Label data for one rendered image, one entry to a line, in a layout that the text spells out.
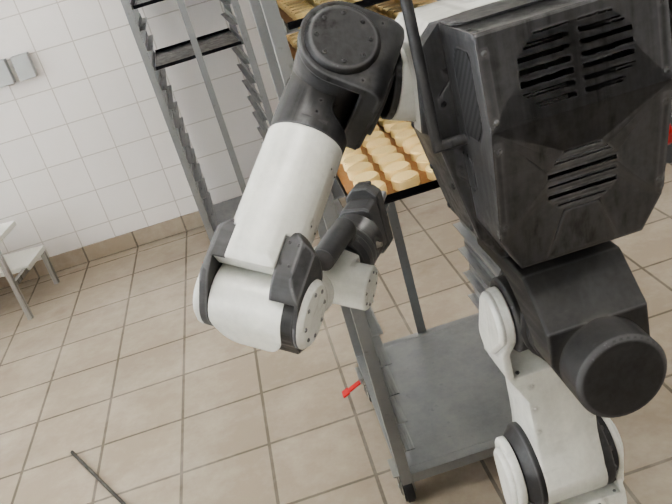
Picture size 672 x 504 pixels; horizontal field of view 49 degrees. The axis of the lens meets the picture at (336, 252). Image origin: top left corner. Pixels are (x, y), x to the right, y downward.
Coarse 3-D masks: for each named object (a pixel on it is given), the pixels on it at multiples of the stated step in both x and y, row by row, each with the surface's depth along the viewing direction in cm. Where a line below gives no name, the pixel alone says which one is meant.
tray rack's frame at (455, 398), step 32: (256, 0) 200; (320, 224) 228; (352, 320) 243; (416, 320) 250; (416, 352) 242; (448, 352) 238; (480, 352) 233; (416, 384) 227; (448, 384) 223; (480, 384) 219; (416, 416) 214; (448, 416) 210; (480, 416) 207; (416, 448) 202; (448, 448) 199; (480, 448) 196; (416, 480) 195
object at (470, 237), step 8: (456, 224) 238; (464, 224) 234; (464, 232) 231; (472, 232) 227; (472, 240) 225; (480, 248) 219; (480, 256) 215; (488, 256) 214; (488, 264) 210; (496, 264) 209; (496, 272) 205
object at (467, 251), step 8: (464, 240) 241; (464, 248) 242; (472, 248) 234; (464, 256) 237; (472, 256) 235; (472, 264) 231; (480, 264) 229; (480, 272) 225; (488, 272) 223; (488, 280) 220
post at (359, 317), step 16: (272, 0) 142; (272, 16) 143; (272, 32) 145; (288, 48) 146; (288, 64) 148; (368, 336) 175; (368, 352) 177; (368, 368) 179; (384, 384) 182; (384, 400) 183; (384, 416) 185; (400, 448) 190; (400, 464) 192
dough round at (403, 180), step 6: (396, 174) 132; (402, 174) 131; (408, 174) 130; (414, 174) 129; (396, 180) 129; (402, 180) 128; (408, 180) 128; (414, 180) 128; (396, 186) 129; (402, 186) 128; (408, 186) 128
